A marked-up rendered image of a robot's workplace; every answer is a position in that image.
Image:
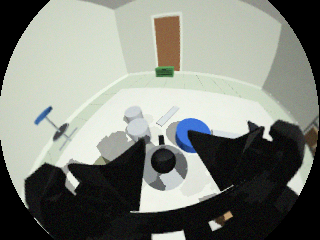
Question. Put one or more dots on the blue short cylinder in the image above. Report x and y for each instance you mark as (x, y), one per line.
(182, 133)

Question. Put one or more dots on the white cup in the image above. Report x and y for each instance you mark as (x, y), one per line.
(138, 129)
(133, 113)

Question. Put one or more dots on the orange cube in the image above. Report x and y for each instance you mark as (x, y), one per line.
(222, 218)

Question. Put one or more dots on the pale yellow cube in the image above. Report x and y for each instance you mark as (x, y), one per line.
(102, 161)

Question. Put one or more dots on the white flat bar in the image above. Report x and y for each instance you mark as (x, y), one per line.
(165, 118)
(225, 134)

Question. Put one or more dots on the glass french press with black handle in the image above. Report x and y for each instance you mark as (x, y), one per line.
(165, 166)

